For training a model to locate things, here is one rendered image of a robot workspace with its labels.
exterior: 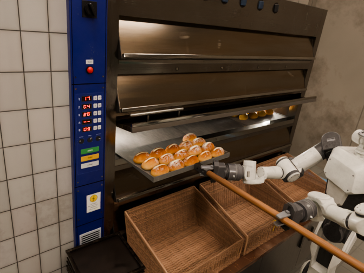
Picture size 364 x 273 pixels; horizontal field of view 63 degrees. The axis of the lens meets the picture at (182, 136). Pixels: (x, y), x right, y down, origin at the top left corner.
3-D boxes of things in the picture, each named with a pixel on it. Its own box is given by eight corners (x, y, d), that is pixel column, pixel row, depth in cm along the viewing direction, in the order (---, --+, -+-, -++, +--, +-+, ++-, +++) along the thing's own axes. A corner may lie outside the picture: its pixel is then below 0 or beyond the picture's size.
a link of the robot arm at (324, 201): (305, 211, 135) (326, 221, 122) (304, 192, 134) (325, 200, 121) (317, 209, 137) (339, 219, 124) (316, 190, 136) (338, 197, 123)
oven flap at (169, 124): (132, 133, 138) (112, 125, 152) (316, 101, 250) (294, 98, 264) (132, 128, 137) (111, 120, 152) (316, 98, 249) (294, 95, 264)
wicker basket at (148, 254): (120, 247, 179) (122, 210, 169) (189, 216, 215) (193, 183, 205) (169, 307, 146) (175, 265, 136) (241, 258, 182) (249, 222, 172)
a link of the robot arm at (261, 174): (247, 184, 149) (267, 184, 156) (248, 167, 149) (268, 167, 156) (239, 182, 155) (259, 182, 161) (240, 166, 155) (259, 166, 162)
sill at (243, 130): (109, 161, 161) (109, 155, 160) (287, 121, 273) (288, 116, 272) (114, 166, 157) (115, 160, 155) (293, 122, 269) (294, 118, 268)
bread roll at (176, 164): (179, 164, 157) (180, 155, 155) (187, 169, 152) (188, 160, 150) (163, 169, 151) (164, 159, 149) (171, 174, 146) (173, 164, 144)
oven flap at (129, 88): (118, 113, 146) (112, 72, 143) (302, 90, 258) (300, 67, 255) (122, 112, 142) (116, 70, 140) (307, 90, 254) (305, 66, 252)
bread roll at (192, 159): (192, 160, 164) (194, 150, 162) (201, 164, 159) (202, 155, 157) (179, 164, 157) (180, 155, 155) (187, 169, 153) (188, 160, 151)
